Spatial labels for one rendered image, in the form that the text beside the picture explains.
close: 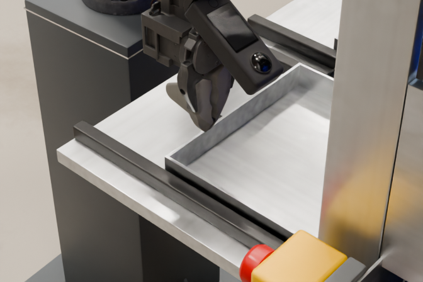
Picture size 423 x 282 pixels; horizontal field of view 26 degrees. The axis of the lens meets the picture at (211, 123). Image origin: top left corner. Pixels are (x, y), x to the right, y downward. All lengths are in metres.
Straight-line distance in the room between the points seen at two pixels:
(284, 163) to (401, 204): 0.37
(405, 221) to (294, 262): 0.10
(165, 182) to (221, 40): 0.20
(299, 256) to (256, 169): 0.32
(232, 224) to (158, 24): 0.23
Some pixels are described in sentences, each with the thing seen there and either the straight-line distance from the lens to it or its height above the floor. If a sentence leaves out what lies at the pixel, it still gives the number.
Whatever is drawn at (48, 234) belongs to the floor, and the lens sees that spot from 2.30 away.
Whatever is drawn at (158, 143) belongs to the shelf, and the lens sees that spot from 1.15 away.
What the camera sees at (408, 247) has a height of 1.05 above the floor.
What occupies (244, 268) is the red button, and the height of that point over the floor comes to 1.00.
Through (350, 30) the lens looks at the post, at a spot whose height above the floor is 1.23.
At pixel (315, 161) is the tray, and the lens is 1.12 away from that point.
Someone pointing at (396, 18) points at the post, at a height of 1.26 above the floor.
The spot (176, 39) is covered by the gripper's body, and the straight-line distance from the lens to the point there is 0.99.
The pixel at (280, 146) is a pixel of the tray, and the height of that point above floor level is 0.88.
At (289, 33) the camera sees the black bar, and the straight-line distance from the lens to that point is 1.32.
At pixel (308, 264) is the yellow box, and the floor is 1.03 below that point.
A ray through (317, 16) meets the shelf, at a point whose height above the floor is 0.88.
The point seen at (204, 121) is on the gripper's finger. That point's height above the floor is 0.96.
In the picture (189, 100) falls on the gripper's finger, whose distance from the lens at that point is 1.01.
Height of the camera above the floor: 1.61
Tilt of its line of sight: 38 degrees down
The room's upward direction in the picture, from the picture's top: straight up
